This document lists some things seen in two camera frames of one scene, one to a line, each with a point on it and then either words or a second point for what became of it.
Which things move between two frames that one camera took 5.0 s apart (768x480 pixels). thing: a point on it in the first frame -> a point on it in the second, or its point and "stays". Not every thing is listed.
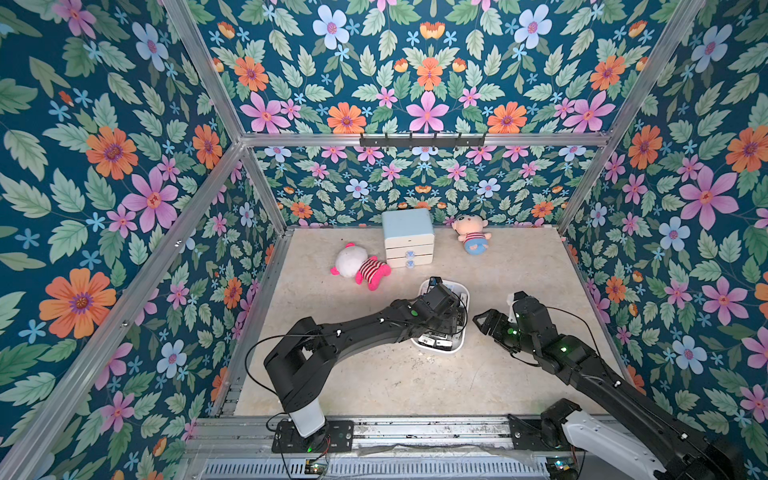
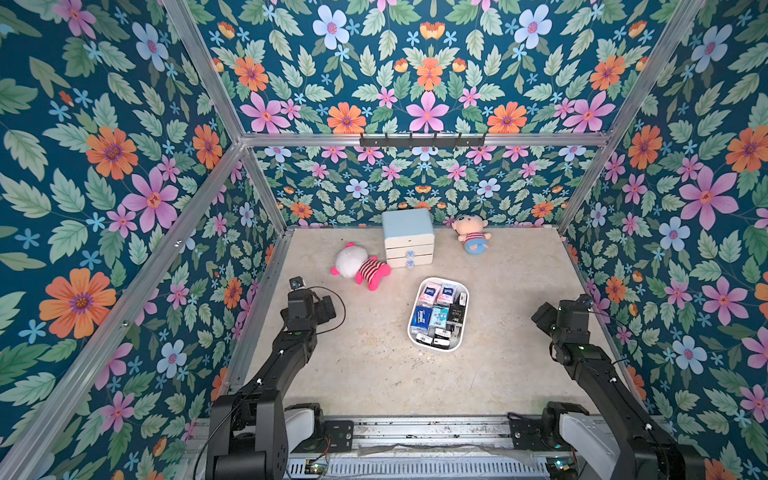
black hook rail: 422,142 stays
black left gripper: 449,321 -> 319,307
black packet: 426,339 stays
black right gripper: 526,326 -> 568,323
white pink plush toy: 353,261 stays
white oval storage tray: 450,342 stays
